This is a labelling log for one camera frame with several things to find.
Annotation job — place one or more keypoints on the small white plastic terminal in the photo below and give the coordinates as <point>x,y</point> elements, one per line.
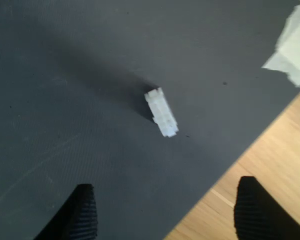
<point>161,112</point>

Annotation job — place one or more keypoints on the dark grey mat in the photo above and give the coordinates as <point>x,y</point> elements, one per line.
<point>90,100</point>

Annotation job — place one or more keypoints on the white masking tape patch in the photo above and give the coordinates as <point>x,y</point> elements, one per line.
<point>292,50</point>

